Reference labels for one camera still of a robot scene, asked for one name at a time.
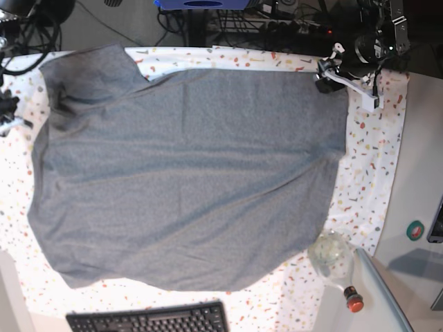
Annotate black keyboard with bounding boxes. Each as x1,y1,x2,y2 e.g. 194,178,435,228
66,302,230,332

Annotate green tape roll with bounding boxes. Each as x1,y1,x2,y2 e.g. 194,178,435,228
406,220,424,241

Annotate blue box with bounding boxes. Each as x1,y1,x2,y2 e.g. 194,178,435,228
154,0,262,10

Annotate clear bottle with orange cap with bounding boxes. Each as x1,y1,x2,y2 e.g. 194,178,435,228
307,231,364,313

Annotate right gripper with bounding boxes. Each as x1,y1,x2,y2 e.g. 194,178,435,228
0,90,19,121

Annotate grey t-shirt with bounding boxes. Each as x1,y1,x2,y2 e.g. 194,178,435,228
28,45,348,291

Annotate grey metal rail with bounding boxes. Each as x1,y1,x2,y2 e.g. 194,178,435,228
355,248,413,331

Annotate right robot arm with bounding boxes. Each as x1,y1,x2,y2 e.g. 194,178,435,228
1,1,52,77

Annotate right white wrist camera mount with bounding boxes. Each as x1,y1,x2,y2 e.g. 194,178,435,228
0,116,33,138

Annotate terrazzo pattern tablecloth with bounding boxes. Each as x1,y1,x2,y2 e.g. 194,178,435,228
0,46,410,332

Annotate black power strip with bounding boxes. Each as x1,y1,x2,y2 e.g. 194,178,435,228
264,19,334,37

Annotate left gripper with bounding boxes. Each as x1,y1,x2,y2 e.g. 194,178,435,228
315,54,374,93

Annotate smartphone at right edge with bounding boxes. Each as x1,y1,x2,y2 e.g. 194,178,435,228
426,199,443,243

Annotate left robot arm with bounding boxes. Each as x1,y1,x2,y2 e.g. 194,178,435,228
316,1,410,98

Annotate black cable bundle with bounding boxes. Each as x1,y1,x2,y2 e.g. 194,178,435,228
0,3,63,75

